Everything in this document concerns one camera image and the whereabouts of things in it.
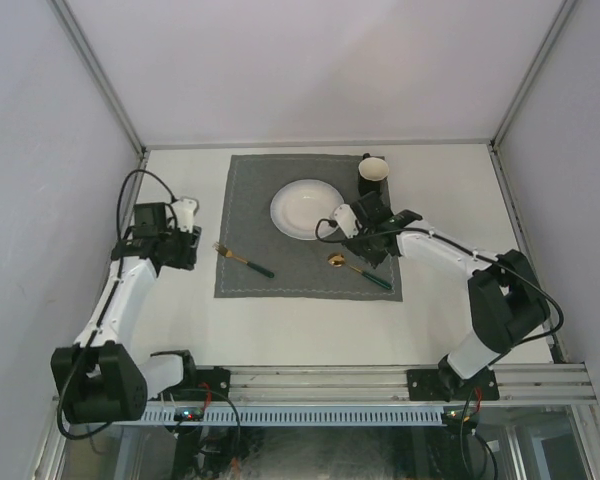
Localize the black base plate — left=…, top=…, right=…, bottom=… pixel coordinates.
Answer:
left=171, top=367, right=231, bottom=402
left=406, top=368, right=500, bottom=402

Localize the grey cloth napkin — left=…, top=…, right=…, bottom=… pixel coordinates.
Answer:
left=214, top=153, right=403, bottom=302

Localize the white bowl plate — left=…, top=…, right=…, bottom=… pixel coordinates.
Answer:
left=270, top=179, right=344, bottom=241

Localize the gold fork green handle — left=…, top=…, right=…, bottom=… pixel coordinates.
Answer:
left=213, top=242, right=275, bottom=279

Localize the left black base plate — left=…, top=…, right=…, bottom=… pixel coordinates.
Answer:
left=171, top=367, right=231, bottom=402

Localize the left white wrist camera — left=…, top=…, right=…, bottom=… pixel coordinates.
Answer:
left=171, top=197, right=199, bottom=233

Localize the blue slotted cable duct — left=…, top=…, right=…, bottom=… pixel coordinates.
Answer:
left=139, top=405, right=444, bottom=427

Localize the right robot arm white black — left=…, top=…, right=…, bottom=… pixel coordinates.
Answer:
left=315, top=192, right=564, bottom=401

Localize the aluminium front rail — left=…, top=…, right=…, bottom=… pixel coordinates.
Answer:
left=54, top=363, right=597, bottom=404

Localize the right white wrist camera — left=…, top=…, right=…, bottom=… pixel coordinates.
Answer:
left=331, top=204, right=360, bottom=239

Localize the gold spoon green handle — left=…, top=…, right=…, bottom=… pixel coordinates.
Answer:
left=327, top=253, right=393, bottom=291

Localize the dark mug cream inside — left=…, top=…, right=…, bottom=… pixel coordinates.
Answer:
left=357, top=153, right=389, bottom=196

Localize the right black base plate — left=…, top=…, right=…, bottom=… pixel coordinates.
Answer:
left=406, top=368, right=500, bottom=402

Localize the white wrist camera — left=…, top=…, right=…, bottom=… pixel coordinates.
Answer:
left=171, top=197, right=199, bottom=233
left=331, top=204, right=360, bottom=239

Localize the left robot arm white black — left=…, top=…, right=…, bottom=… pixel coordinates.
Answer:
left=50, top=195, right=201, bottom=441

